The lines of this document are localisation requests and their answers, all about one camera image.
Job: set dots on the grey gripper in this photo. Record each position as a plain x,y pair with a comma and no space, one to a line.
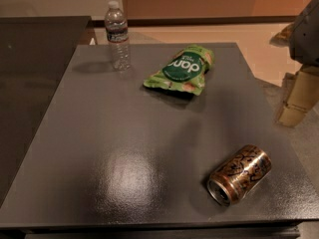
306,34

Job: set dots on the orange patterned soda can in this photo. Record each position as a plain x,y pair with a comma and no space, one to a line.
237,176

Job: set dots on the clear plastic water bottle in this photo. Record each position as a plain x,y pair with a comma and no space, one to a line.
118,36

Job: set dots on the green snack pouch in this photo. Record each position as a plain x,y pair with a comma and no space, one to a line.
184,72

